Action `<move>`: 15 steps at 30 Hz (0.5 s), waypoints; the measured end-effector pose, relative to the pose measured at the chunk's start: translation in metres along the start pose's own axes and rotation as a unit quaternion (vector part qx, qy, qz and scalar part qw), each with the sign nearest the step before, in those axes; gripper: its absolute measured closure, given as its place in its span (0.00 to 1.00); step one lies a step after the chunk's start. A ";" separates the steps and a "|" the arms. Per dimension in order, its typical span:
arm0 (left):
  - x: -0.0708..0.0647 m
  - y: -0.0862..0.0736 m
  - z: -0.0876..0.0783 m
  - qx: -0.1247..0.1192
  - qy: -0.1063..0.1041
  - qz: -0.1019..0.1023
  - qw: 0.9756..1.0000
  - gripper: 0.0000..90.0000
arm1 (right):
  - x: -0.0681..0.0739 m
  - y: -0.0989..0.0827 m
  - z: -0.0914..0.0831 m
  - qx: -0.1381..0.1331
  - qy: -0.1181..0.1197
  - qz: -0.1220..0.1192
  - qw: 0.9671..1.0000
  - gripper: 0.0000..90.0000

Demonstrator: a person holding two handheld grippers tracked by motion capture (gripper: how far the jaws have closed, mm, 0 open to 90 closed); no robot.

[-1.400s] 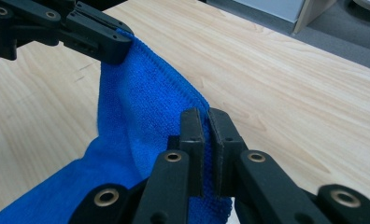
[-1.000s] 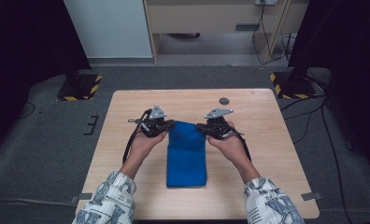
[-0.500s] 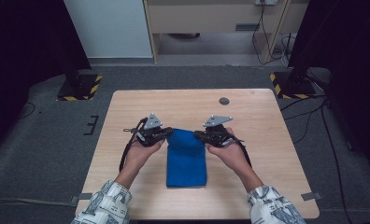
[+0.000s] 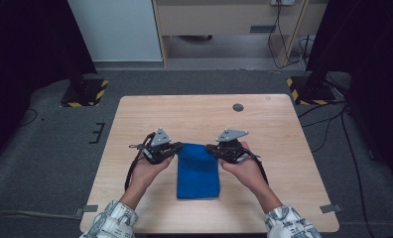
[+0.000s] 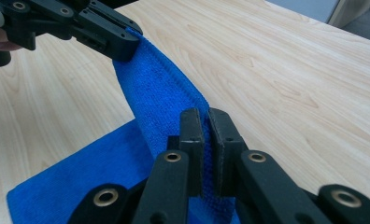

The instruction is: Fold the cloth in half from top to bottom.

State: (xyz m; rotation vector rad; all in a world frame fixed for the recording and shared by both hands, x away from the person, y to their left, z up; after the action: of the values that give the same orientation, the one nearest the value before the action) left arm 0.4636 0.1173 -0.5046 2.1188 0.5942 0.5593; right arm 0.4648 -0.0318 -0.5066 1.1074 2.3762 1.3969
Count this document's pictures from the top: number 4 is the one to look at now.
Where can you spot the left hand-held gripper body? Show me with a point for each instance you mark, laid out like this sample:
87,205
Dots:
158,148

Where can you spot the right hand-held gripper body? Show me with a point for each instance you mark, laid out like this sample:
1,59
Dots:
231,148

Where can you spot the blue cloth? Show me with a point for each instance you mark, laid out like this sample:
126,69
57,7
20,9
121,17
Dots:
197,175

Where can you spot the person's left hand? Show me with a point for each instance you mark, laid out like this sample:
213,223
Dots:
146,173

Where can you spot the person's right hand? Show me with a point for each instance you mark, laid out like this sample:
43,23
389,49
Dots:
247,173

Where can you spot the grey round table grommet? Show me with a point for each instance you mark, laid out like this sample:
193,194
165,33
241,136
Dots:
238,107

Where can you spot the black yellow striped stand base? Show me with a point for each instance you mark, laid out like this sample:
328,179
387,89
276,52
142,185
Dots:
312,94
92,95

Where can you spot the grey tape strip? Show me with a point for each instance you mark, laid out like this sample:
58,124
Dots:
330,208
87,210

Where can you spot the grey desk label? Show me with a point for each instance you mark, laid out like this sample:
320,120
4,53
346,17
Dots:
263,28

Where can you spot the white cabinet panel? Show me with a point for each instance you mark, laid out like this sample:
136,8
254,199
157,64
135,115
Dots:
118,29

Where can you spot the light wooden desk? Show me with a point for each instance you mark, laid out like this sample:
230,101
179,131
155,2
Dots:
217,16

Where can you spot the black curtain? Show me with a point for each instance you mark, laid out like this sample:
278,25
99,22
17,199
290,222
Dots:
373,49
26,49

